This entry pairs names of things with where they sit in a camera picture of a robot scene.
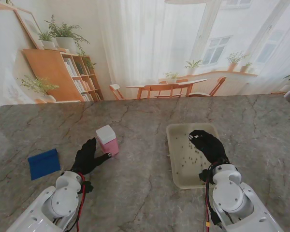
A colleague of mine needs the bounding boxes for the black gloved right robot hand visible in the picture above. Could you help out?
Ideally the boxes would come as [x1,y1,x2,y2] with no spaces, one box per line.
[188,130,230,167]

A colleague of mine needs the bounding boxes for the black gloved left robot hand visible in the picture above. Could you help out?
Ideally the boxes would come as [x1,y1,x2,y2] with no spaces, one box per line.
[70,137,112,176]

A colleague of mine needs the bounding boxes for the pink square jar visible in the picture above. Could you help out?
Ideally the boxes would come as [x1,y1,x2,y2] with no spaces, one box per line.
[98,139,119,157]

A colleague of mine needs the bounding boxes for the white square jar lid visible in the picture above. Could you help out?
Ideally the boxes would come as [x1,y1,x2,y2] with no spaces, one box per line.
[95,124,116,145]

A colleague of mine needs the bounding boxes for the blue plastic scraper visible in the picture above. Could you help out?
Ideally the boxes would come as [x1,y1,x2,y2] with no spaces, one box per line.
[28,148,61,181]

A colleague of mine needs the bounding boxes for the scattered green beans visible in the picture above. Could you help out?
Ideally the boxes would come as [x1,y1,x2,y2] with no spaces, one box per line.
[175,136,207,186]

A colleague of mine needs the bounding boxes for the cream baking tray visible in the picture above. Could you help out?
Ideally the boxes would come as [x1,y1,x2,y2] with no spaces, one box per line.
[166,123,227,189]

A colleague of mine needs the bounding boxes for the wooden chair with curved back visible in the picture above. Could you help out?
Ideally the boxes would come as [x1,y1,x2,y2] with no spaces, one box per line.
[187,76,227,97]

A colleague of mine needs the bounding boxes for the wooden chair with white back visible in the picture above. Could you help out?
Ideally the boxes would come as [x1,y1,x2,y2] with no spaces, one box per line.
[108,84,125,101]

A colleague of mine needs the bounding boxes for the wooden chair with slatted back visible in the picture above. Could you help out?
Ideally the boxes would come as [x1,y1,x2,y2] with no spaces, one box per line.
[144,83,184,99]

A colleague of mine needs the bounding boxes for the wooden dining table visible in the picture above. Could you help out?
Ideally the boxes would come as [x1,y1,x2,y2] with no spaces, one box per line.
[125,78,209,100]

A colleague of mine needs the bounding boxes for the small plant on dining table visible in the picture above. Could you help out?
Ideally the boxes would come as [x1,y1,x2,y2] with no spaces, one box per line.
[164,72,179,85]

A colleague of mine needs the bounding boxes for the green windowsill plant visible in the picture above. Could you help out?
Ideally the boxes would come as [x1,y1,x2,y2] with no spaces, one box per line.
[184,59,203,75]

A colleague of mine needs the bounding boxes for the plant in terracotta pot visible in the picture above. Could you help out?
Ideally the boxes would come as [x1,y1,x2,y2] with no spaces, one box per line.
[226,51,247,72]

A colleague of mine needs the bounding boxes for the small windowsill pot plant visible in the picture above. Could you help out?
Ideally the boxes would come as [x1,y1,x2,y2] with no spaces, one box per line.
[240,62,253,74]

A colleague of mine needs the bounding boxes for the leafy plant beside bookshelf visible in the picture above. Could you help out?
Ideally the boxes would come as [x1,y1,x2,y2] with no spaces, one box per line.
[16,75,60,103]

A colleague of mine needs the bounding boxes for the wooden bookshelf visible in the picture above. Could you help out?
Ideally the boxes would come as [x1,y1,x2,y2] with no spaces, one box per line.
[23,49,104,102]

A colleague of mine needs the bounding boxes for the trailing ivy plant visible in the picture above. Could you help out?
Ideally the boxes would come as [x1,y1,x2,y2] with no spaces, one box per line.
[77,50,97,71]

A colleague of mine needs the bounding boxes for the large plant in white pot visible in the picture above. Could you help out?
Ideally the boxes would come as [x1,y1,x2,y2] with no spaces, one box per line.
[44,14,90,55]

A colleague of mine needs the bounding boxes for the small plant in white pot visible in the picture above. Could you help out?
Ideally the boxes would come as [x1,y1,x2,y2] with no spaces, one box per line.
[37,31,58,50]

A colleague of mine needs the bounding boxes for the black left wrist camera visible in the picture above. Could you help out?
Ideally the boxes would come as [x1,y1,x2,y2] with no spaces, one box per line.
[78,180,94,194]

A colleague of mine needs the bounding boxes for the red left arm cable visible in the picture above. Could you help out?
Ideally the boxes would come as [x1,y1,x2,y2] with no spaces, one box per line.
[70,173,87,232]

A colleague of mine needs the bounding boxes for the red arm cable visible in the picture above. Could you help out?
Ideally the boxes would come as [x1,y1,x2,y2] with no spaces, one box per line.
[203,164,218,232]
[70,173,87,232]

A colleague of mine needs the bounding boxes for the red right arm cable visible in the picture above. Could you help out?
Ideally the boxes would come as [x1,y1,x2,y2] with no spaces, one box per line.
[203,164,218,232]

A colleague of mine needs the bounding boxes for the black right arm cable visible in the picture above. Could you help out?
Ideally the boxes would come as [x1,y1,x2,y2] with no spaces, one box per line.
[206,188,223,227]

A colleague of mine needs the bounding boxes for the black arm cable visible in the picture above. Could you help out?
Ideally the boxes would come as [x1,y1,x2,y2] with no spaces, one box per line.
[206,188,223,227]
[52,193,84,232]

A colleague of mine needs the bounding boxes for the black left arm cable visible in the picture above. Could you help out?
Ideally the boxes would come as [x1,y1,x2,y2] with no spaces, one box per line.
[52,193,84,232]

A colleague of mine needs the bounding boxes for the wooden picture frame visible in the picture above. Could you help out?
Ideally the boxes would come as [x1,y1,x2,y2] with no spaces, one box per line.
[13,9,44,51]

